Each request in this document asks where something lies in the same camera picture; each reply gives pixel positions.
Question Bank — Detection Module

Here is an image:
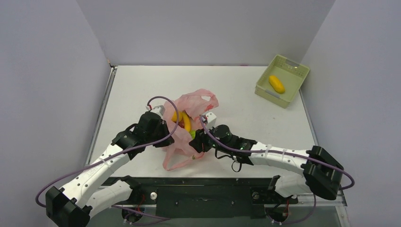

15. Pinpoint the light green plastic basket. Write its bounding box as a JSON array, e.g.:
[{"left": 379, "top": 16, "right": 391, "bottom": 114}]
[{"left": 255, "top": 54, "right": 310, "bottom": 108}]

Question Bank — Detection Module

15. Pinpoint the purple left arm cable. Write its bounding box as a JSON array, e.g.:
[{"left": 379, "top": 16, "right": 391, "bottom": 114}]
[{"left": 35, "top": 96, "right": 181, "bottom": 226}]

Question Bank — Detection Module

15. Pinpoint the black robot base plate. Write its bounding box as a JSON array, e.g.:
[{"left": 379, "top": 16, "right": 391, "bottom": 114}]
[{"left": 120, "top": 176, "right": 298, "bottom": 218}]

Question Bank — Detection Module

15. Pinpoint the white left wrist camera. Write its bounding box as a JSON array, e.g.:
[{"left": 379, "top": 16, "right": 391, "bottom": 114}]
[{"left": 151, "top": 105, "right": 166, "bottom": 118}]

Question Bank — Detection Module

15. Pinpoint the yellow fake banana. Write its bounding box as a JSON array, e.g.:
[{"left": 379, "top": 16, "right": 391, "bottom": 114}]
[{"left": 182, "top": 112, "right": 192, "bottom": 132}]

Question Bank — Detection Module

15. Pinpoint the pink plastic bag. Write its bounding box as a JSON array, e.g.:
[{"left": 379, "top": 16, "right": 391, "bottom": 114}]
[{"left": 163, "top": 89, "right": 219, "bottom": 171}]

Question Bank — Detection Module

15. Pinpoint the yellow fake fruit in basket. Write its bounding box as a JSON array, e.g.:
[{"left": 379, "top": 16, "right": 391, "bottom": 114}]
[{"left": 268, "top": 75, "right": 286, "bottom": 94}]

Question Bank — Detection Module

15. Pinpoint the aluminium frame rail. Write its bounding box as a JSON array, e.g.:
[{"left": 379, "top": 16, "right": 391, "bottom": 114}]
[{"left": 59, "top": 184, "right": 351, "bottom": 227}]

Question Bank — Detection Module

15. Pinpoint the green fake lime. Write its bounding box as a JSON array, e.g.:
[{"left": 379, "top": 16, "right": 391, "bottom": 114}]
[{"left": 189, "top": 130, "right": 196, "bottom": 139}]

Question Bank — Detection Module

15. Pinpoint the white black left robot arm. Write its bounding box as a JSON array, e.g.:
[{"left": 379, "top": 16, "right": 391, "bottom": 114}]
[{"left": 45, "top": 106, "right": 174, "bottom": 227}]

